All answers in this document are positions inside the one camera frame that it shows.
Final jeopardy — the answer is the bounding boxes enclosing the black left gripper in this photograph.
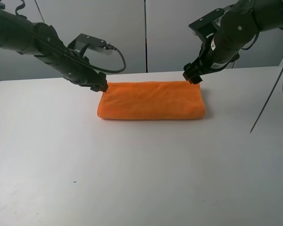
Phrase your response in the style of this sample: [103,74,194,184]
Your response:
[34,37,108,92]

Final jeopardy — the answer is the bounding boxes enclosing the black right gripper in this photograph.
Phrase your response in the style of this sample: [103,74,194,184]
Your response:
[183,36,240,84]

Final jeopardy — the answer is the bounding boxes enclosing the orange terry towel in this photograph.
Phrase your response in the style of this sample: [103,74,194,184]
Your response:
[97,81,206,121]

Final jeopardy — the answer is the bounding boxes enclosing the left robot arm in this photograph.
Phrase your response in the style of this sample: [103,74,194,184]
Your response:
[0,5,108,92]

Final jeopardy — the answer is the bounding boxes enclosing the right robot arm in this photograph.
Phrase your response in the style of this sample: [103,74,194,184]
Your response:
[183,0,283,84]

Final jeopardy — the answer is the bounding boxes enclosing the black left camera cable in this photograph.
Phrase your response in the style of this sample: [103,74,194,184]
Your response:
[88,44,127,73]

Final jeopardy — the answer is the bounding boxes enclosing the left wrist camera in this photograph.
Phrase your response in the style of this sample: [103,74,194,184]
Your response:
[67,33,116,57]

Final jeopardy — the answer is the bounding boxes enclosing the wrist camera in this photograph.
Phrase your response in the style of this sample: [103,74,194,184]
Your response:
[188,8,225,43]
[67,33,116,57]

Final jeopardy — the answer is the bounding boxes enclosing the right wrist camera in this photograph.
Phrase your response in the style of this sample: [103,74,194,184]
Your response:
[188,8,225,43]

